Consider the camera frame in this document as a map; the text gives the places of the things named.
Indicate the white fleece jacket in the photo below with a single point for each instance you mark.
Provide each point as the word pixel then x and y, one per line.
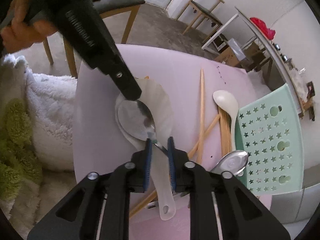
pixel 50 105

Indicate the mint green utensil holder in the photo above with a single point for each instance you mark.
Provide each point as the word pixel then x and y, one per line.
pixel 294 130

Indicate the white table wooden top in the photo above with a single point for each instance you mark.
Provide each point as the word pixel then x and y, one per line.
pixel 221 30

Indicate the clear plastic bag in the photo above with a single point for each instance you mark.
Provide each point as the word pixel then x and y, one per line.
pixel 298 77

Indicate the plastic-wrapped box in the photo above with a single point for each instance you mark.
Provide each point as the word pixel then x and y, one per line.
pixel 235 47

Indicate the large translucent white spoon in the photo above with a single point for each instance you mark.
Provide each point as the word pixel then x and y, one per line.
pixel 162 105

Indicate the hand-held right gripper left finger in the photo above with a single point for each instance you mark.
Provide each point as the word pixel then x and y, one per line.
pixel 148 160

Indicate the small white appliance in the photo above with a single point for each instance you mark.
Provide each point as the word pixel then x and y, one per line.
pixel 221 45

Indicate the cardboard box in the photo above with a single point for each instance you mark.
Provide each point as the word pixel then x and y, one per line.
pixel 230 58

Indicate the red plastic bag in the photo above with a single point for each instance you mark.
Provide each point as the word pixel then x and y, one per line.
pixel 262 27

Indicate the pile of snack packets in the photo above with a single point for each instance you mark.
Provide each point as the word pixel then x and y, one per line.
pixel 308 97

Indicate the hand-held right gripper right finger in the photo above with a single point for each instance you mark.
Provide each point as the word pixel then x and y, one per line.
pixel 170 160

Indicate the metal spoon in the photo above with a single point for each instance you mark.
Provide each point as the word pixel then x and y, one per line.
pixel 232 161
pixel 132 120

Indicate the white ceramic spoon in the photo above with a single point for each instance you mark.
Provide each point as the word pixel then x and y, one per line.
pixel 225 102

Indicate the person's left hand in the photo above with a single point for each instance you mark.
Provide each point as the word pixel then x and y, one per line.
pixel 20 35

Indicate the bundle of wooden chopsticks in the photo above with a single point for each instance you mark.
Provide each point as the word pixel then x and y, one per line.
pixel 222 130

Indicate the pink printed tablecloth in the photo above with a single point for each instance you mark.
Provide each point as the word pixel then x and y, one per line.
pixel 100 130

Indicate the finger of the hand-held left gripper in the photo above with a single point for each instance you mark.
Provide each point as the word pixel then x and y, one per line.
pixel 120 80

